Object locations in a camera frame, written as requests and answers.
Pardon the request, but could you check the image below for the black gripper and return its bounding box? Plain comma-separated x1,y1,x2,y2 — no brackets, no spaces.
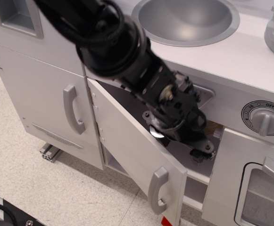
120,65,215,167

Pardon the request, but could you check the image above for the white cabinet door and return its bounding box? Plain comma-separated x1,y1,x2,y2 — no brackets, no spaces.
87,79,187,226

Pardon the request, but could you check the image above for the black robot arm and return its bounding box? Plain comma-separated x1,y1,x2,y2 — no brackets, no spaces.
36,0,215,163

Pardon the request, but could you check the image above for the grey vent grille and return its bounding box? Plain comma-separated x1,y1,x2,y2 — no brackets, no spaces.
193,84,216,110

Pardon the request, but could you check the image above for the white toy kitchen unit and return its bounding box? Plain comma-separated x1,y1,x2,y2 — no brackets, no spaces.
0,0,274,226

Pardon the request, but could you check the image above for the silver round sink basin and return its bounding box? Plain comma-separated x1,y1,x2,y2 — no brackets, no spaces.
132,0,240,47

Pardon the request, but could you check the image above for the white fridge door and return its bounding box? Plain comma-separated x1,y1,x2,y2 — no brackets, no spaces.
0,41,104,170

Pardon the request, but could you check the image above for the grey timer knob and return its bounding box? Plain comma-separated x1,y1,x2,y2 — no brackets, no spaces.
241,100,274,137

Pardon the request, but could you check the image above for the red toy strawberry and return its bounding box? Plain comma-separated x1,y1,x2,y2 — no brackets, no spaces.
161,217,172,226

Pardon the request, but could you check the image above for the white oven door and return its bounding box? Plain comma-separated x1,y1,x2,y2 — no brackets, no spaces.
234,162,274,226

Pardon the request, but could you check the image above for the grey cabinet door handle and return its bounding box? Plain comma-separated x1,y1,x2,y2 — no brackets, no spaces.
148,166,168,215

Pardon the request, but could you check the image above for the grey fridge door handle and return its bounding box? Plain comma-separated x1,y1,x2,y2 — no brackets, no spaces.
63,84,85,135

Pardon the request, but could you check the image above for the aluminium extrusion rail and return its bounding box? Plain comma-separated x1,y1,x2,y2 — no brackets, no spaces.
40,143,63,163

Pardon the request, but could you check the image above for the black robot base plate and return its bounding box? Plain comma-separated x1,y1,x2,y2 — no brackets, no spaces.
0,204,44,226

